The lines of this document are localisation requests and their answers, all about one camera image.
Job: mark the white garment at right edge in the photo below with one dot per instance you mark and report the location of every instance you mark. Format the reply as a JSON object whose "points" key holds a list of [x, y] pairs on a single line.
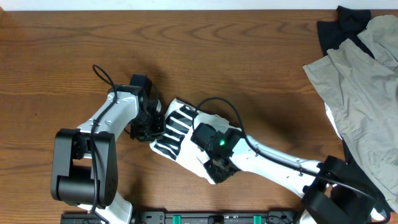
{"points": [[331, 119]]}

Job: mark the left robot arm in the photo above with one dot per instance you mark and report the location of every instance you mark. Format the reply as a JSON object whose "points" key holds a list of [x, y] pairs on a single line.
{"points": [[85, 167]]}

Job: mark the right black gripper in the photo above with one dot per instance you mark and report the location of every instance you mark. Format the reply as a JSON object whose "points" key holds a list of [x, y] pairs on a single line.
{"points": [[216, 176]]}

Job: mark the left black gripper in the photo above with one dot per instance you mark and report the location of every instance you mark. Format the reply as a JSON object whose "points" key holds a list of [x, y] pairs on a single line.
{"points": [[148, 131]]}

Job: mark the grey-beige garment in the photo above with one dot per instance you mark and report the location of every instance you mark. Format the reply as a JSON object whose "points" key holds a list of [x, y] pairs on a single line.
{"points": [[361, 91]]}

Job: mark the black garment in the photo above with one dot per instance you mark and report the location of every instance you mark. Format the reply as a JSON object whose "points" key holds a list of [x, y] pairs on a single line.
{"points": [[349, 24]]}

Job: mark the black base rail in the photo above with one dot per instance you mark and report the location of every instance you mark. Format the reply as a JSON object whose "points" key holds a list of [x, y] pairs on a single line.
{"points": [[277, 217]]}

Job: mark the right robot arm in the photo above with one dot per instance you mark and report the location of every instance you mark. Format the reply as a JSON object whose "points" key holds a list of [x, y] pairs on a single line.
{"points": [[330, 191]]}

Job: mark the white t-shirt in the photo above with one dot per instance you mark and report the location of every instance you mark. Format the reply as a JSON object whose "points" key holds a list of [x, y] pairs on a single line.
{"points": [[181, 120]]}

